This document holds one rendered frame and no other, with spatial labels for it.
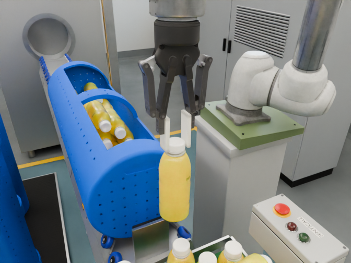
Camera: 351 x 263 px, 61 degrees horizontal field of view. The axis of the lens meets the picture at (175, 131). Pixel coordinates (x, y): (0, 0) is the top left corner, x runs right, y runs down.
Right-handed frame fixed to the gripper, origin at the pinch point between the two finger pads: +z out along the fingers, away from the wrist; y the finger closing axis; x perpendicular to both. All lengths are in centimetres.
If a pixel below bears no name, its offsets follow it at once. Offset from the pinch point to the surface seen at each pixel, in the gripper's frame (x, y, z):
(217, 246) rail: -1.9, -14.1, 38.2
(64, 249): -98, 25, 116
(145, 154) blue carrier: -13.8, 1.4, 12.0
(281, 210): 6.6, -25.6, 23.4
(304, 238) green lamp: 15.0, -24.2, 24.0
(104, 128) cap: -49, 4, 20
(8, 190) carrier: -81, 42, 57
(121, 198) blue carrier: -14.2, 8.0, 23.5
